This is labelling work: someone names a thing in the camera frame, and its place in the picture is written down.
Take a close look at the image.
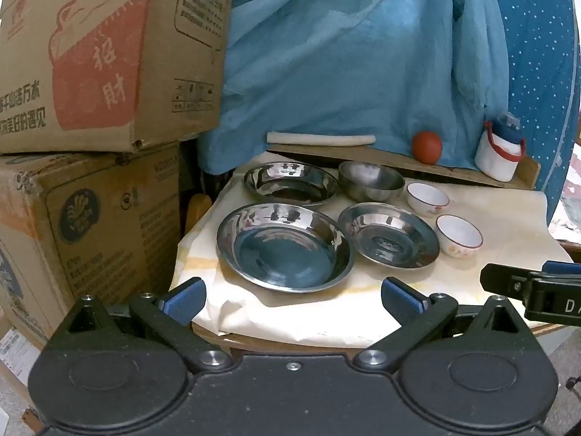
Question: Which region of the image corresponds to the medium steel plate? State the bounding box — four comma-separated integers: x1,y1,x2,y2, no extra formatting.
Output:
244,162,340,206

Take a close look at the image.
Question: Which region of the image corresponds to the small steel plate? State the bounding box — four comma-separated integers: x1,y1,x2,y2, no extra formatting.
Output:
338,203,441,270

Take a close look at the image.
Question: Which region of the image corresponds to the red ball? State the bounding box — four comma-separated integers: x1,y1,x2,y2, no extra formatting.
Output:
412,131,443,164

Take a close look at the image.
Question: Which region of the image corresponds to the white bowl with red mark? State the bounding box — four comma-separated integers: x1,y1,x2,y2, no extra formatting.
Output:
436,214,484,259

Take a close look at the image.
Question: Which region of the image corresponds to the blue white-dotted cloth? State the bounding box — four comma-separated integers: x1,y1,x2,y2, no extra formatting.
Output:
481,0,581,223

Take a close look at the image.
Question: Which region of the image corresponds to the steel bowl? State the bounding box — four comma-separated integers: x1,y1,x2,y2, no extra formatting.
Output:
338,160,406,203

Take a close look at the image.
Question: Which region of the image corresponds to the white stick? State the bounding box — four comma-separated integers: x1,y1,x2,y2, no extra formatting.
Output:
266,132,377,147

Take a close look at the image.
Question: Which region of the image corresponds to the patterned cloth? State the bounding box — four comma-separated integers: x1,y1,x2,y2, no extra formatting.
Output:
547,143,581,255

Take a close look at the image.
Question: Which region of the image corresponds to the cardboard box with red print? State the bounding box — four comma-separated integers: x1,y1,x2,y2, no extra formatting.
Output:
0,0,234,154

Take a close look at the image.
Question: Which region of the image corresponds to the cardboard box with dark emblem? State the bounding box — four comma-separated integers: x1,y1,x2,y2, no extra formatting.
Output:
0,143,200,350

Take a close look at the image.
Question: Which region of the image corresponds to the large steel plate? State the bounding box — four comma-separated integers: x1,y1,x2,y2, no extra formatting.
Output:
216,203,356,294

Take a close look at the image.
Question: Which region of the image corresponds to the white table cloth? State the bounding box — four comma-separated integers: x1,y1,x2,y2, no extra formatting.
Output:
168,163,577,346

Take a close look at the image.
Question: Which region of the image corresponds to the cardboard box with white label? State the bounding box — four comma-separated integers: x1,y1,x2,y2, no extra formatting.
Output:
0,318,50,436

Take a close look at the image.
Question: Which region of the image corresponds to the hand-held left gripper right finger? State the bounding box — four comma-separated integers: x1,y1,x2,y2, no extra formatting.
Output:
356,276,539,373

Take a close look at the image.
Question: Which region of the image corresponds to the orange wooden part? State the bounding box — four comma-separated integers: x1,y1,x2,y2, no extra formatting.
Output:
187,193,213,232

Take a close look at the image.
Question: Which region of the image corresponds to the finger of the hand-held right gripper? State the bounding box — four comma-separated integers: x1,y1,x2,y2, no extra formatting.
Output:
542,260,581,279
480,262,545,301

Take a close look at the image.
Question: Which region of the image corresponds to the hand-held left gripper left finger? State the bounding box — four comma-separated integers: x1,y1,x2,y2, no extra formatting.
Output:
48,277,233,373

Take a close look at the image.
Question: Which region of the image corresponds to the white bottle with red strap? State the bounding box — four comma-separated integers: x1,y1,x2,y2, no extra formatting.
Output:
474,113,528,181

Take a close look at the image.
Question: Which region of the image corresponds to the light blue cloth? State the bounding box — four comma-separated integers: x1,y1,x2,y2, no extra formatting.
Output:
197,0,523,175

